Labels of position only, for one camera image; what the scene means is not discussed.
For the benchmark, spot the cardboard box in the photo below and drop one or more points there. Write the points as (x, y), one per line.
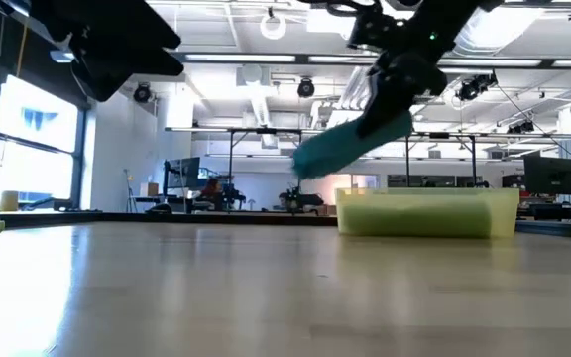
(149, 189)

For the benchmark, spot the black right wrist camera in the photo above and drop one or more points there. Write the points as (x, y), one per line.
(372, 32)

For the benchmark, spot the wide black monitor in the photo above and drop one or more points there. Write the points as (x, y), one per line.
(552, 174)

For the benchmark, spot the black rig stand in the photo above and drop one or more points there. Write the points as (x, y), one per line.
(439, 135)
(265, 131)

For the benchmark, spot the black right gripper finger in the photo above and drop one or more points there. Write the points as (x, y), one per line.
(404, 84)
(374, 86)

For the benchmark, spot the thin tripod stand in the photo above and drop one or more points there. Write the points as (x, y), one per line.
(129, 193)

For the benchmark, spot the round black spotlight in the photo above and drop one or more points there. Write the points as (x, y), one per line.
(142, 93)
(306, 87)

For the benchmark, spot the black robot on desk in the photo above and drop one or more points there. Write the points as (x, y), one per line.
(308, 200)

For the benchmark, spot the person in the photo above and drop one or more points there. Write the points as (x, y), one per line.
(212, 191)

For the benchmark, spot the teal microfiber towel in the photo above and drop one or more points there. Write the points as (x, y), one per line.
(340, 149)

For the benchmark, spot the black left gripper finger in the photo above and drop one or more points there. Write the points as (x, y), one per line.
(127, 67)
(151, 30)

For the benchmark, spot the yellow bin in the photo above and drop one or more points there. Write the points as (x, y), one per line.
(9, 201)

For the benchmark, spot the yellow plastic basket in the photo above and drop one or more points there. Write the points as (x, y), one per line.
(506, 213)

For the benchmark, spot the large window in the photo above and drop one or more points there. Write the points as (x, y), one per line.
(37, 149)

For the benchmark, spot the black ceiling camera cluster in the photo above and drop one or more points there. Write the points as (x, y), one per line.
(474, 88)

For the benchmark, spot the black monitor on stand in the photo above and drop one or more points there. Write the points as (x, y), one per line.
(184, 172)

